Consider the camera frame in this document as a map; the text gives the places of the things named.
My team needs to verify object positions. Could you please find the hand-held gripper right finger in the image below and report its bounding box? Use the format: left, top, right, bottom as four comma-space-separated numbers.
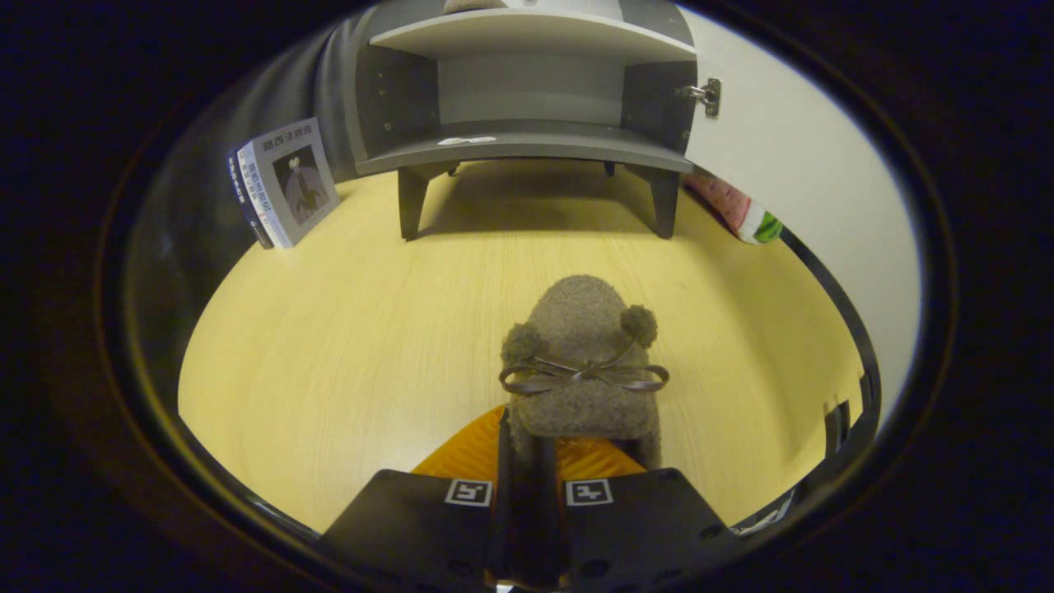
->
535, 435, 739, 593

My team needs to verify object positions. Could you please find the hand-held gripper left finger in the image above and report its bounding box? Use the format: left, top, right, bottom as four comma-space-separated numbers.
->
317, 404, 528, 593

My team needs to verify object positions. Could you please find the grey shoe cabinet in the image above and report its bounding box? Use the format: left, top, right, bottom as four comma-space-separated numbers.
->
342, 0, 701, 241

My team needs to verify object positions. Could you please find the white shoe cabinet door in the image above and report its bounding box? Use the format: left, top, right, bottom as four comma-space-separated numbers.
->
679, 7, 921, 433

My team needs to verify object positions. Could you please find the metal cabinet door hinge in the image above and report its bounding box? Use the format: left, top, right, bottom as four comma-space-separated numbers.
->
682, 77, 724, 119

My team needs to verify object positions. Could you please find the small black block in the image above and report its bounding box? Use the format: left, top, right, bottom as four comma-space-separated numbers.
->
826, 401, 851, 455

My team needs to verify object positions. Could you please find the watermelon slice plush toy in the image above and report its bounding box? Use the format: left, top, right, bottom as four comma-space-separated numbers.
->
685, 171, 785, 245

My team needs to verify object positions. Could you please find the white cover book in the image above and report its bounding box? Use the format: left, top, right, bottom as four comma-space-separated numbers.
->
237, 117, 341, 250

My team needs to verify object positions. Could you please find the dark blue book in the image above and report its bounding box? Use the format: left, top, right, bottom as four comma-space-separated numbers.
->
227, 148, 274, 250

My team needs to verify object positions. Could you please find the black backdrop cloth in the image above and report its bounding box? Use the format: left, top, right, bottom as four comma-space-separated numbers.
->
124, 8, 371, 413

